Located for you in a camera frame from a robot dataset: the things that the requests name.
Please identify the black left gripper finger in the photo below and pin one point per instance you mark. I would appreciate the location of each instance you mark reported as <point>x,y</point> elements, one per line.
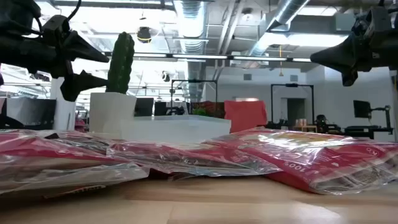
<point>82,49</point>
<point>74,87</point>

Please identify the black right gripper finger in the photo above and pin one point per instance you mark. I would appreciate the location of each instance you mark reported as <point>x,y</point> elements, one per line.
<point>349,79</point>
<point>339,56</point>

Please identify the red popcorn bag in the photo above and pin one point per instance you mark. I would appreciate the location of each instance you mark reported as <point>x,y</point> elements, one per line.
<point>62,174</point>
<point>186,158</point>
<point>311,161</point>
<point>46,146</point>

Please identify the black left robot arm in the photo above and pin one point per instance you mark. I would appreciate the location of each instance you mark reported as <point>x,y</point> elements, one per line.
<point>15,12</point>

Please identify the black monitor on arm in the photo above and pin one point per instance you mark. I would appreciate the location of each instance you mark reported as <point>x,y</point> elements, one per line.
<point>362,109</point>

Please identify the white pillar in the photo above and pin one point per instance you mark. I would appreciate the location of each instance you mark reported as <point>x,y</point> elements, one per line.
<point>63,116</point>

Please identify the green cactus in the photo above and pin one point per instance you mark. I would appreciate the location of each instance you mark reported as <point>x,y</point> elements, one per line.
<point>121,62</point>

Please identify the white plant pot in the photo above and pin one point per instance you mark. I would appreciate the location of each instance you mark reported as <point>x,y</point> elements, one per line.
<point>109,112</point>

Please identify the black desk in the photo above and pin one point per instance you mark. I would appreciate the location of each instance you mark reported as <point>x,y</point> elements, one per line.
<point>360,128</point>

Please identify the black cloth cover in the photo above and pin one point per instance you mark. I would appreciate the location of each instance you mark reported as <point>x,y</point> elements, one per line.
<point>31,112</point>

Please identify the black background robot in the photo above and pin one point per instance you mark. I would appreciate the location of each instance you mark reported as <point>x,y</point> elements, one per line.
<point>321,123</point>
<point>276,125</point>

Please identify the round ceiling dome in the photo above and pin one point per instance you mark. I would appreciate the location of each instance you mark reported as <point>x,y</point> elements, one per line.
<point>144,35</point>

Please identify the black desk monitor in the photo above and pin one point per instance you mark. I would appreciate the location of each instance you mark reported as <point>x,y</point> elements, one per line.
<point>144,107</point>

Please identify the clear plastic basket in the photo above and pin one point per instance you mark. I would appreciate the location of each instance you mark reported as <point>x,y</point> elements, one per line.
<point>174,129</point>

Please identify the red cloth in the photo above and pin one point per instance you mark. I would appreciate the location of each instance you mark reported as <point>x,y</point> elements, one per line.
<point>245,115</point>

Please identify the long ceiling light strip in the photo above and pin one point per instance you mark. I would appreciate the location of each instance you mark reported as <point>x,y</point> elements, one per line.
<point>199,56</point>

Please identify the green plant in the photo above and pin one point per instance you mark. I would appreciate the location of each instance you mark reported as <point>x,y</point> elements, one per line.
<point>199,112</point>

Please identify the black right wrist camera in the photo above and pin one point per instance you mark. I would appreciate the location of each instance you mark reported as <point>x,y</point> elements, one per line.
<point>379,18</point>

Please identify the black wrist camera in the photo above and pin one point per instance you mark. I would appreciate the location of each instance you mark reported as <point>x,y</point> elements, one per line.
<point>56,29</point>
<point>379,18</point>

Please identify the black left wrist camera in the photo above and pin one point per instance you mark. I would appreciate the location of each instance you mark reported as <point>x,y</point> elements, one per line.
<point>56,29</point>

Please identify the wide black stand frame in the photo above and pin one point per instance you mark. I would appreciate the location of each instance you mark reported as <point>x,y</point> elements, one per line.
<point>292,85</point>

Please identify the slanted silver ventilation duct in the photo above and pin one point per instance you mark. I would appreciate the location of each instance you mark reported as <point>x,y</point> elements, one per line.
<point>280,15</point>

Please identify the wide silver ventilation duct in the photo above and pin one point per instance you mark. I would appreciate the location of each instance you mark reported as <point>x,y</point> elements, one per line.
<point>191,25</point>

